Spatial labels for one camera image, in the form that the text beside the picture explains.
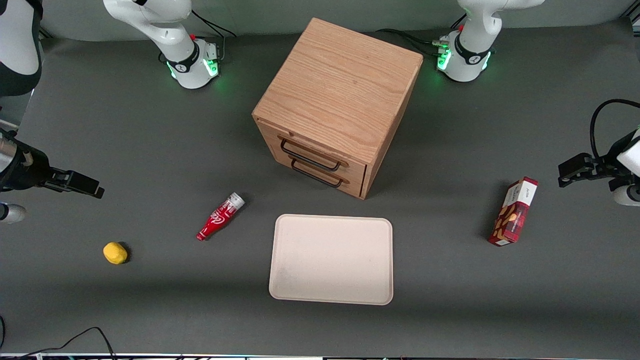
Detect beige plastic tray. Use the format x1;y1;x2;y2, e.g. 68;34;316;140
268;214;394;306

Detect black arm base cable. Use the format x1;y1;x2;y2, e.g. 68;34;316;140
191;9;237;63
375;14;468;57

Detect wooden drawer cabinet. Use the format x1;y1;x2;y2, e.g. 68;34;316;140
252;17;424;200

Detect red snack box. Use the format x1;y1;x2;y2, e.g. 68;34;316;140
487;176;539;247

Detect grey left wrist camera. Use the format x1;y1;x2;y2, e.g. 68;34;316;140
613;184;640;207

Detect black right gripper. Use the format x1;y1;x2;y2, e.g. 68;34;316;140
0;131;105;200

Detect yellow lemon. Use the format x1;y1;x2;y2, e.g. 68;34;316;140
103;242;129;265

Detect red cola bottle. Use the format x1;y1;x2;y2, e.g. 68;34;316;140
196;192;246;242

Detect wooden drawer with black handle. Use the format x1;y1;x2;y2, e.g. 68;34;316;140
256;119;370;176
274;148;367;197

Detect black left arm base cable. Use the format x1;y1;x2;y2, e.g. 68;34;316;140
375;14;468;57

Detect black cable on table edge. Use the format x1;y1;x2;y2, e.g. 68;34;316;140
0;315;117;360

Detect black right arm base cable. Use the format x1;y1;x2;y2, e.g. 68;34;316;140
191;9;237;63

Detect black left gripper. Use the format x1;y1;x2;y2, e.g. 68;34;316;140
558;136;633;193

